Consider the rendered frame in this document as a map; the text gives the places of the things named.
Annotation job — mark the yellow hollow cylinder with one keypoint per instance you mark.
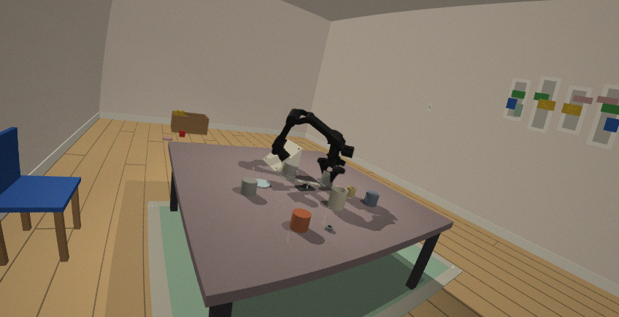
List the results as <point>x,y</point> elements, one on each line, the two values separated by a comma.
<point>351,191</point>

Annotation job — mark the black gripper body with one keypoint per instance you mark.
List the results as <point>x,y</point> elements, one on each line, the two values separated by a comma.
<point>331,161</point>

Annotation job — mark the orange cylinder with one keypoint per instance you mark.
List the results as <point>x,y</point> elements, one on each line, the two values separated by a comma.
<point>300,220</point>

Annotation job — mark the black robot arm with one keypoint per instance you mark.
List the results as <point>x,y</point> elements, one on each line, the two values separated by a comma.
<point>335,138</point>

